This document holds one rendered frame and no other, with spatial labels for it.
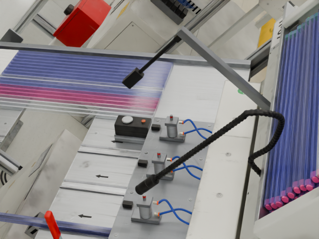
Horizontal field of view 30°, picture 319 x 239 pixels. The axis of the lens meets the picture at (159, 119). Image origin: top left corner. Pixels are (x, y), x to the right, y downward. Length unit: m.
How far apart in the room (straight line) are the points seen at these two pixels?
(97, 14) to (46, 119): 0.84
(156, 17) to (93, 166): 1.33
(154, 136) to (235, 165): 0.19
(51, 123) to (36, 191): 1.06
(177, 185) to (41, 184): 0.64
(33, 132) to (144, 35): 0.63
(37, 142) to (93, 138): 1.27
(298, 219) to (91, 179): 0.53
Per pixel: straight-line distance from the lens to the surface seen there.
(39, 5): 2.50
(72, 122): 2.76
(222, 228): 1.01
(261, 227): 0.85
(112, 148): 1.29
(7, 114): 1.45
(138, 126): 1.27
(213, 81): 1.47
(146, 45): 2.48
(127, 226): 1.05
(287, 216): 0.83
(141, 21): 2.42
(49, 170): 1.71
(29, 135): 2.58
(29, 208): 1.62
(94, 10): 1.97
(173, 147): 1.19
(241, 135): 1.18
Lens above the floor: 1.89
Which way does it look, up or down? 37 degrees down
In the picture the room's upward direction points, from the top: 51 degrees clockwise
